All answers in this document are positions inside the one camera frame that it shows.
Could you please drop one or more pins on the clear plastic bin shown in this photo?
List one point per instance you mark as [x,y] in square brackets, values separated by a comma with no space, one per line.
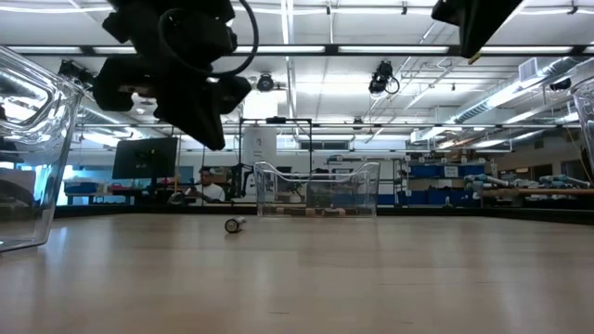
[32,185]
[320,195]
[585,125]

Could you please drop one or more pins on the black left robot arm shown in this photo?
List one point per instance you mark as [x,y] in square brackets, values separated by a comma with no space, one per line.
[125,18]

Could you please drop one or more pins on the blue storage shelving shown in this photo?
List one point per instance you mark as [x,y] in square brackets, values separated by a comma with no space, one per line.
[427,171]

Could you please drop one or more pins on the light blue robot arm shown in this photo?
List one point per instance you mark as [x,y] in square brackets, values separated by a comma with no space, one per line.
[482,180]
[564,180]

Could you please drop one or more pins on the wooden workbench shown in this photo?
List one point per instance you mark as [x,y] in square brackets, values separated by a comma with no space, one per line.
[533,191]

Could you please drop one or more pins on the small black ceiling device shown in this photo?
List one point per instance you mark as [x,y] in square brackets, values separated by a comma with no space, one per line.
[560,84]

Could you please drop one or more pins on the white air vent grille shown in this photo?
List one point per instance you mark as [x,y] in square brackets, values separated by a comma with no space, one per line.
[528,69]

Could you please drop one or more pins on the silver ventilation duct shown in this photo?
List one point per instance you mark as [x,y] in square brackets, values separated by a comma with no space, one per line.
[492,104]

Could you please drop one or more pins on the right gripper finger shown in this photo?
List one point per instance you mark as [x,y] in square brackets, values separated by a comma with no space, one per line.
[471,23]
[496,16]

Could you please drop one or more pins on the seated person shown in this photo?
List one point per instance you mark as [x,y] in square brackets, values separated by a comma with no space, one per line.
[211,190]

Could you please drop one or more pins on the black crossbar with light strips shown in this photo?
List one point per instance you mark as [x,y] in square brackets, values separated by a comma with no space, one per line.
[331,49]

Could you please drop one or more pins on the round black overhead camera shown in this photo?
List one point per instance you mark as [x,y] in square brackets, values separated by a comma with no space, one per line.
[265,83]

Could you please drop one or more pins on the black monitor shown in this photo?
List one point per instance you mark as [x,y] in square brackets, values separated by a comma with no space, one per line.
[144,158]

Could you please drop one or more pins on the white column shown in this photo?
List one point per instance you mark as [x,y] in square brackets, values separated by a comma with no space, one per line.
[260,144]

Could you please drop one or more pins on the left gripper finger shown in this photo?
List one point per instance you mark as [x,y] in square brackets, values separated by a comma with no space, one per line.
[185,116]
[213,120]

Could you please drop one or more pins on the black rig-mounted camera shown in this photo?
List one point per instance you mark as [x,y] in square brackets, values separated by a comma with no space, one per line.
[74,72]

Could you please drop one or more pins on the blue storage crate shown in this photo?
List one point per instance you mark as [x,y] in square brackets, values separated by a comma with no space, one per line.
[81,188]

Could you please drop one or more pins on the black aluminium table frame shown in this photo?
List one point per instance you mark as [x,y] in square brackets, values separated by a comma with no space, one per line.
[417,212]

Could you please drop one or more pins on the yellow hanging tag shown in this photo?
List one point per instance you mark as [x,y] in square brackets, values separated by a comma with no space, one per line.
[476,60]

